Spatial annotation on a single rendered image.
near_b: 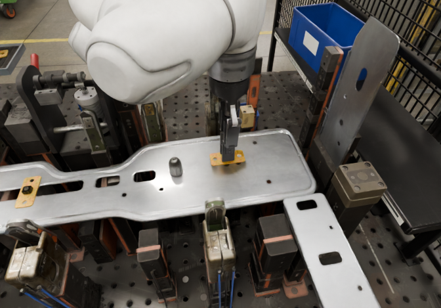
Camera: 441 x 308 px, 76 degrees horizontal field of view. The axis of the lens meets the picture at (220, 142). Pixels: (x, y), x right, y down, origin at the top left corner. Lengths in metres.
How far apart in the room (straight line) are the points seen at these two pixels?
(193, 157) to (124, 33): 0.48
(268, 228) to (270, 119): 0.73
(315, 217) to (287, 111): 0.77
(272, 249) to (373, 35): 0.45
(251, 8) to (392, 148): 0.55
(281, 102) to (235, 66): 0.94
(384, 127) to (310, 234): 0.39
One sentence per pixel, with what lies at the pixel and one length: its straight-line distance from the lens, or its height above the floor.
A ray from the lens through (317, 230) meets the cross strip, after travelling 0.65.
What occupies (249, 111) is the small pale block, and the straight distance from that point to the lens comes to 0.76.
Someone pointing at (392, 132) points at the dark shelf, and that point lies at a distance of 0.87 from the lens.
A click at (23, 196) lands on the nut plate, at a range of 0.79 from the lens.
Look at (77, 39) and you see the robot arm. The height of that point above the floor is 1.02.
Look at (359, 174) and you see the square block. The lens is 0.69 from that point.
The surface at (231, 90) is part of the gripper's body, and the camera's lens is 0.51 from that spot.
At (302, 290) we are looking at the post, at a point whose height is 0.70.
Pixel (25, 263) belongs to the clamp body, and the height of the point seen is 1.04.
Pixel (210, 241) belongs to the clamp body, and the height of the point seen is 1.04.
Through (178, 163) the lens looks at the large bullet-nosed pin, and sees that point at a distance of 0.67.
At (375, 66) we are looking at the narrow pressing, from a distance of 0.61.
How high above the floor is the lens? 1.55
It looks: 47 degrees down
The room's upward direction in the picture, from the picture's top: straight up
